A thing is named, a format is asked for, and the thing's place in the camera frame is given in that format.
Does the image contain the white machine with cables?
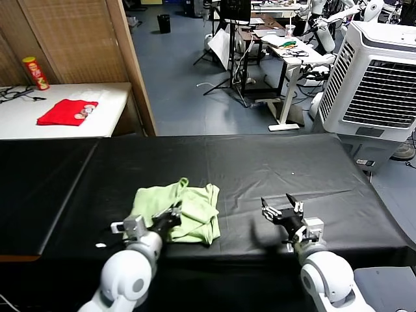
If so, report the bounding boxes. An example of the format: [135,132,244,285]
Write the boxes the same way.
[297,53,337,88]

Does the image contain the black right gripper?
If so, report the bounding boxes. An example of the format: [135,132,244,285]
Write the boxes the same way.
[259,193,308,243]

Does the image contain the black trash bin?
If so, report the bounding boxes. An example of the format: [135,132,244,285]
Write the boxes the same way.
[157,14,172,34]

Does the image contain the white reflector board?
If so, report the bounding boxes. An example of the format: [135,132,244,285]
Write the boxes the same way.
[207,28,233,71]

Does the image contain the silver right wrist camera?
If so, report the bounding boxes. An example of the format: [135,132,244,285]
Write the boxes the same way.
[304,217,325,244]

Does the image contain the white desk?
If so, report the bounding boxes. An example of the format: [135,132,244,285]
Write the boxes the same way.
[259,34,332,133]

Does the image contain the red folded shirt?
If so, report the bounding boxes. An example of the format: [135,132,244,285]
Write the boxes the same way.
[36,99,99,127]

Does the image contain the black tripod stand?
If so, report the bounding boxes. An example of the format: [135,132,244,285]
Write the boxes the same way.
[193,19,253,108]

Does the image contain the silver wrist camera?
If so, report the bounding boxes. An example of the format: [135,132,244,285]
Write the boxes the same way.
[110,214,148,243]
[304,217,325,244]

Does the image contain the light green t-shirt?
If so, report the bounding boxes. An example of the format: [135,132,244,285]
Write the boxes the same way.
[125,177,222,246]

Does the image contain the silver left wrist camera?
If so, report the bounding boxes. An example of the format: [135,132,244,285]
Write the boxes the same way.
[110,214,148,243]

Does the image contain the black monitor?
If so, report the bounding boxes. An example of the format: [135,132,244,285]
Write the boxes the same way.
[220,0,252,25]

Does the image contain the grey laptop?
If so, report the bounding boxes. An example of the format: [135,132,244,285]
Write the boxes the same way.
[253,28,285,39]

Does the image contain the wooden partition screen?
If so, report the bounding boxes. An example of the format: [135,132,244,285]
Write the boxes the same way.
[0,0,157,137]

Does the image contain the black cables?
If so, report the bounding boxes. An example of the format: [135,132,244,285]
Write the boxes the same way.
[0,84,47,105]

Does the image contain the white side table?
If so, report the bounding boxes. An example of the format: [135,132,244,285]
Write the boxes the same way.
[0,83,133,141]

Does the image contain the white humanoid robot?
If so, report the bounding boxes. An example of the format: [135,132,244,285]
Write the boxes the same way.
[302,0,384,56]

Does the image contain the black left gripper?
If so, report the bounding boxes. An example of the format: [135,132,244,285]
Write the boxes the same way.
[151,207,183,242]

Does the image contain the red chips can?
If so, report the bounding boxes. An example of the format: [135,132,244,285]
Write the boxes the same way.
[21,57,51,91]

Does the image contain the black leather table cover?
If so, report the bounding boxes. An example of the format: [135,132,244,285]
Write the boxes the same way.
[0,138,100,259]
[42,133,409,270]

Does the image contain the white air cooler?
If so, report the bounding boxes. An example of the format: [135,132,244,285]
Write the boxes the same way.
[311,21,416,173]

